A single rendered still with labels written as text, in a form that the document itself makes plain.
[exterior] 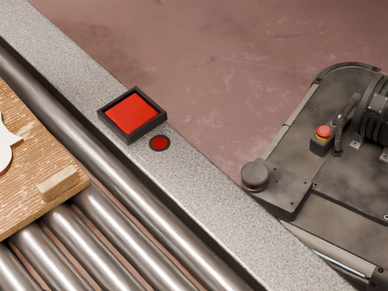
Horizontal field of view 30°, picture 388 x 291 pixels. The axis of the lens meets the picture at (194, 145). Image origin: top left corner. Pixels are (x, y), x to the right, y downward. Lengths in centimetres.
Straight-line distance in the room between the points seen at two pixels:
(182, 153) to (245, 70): 141
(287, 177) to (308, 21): 94
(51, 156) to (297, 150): 98
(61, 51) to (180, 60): 129
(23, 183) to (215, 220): 27
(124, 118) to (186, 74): 136
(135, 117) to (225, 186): 18
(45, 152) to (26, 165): 3
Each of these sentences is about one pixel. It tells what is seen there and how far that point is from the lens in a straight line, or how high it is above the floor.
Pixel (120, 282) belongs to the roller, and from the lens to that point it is 94.
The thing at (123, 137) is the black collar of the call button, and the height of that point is 93.
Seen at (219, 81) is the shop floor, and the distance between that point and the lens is 240.
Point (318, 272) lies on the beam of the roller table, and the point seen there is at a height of 91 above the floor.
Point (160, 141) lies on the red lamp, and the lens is 106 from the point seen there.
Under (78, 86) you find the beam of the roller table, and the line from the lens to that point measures 116.
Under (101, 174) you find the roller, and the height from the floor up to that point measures 91.
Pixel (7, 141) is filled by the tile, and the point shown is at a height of 94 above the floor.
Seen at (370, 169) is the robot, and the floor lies 26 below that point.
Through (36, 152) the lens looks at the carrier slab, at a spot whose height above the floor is 94.
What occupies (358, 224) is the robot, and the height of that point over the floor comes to 24.
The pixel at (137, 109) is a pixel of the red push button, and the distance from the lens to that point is 109.
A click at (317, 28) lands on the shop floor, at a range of 259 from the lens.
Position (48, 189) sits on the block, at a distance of 98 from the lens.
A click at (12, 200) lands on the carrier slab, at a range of 102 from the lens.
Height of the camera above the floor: 174
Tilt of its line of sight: 51 degrees down
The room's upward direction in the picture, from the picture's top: 6 degrees counter-clockwise
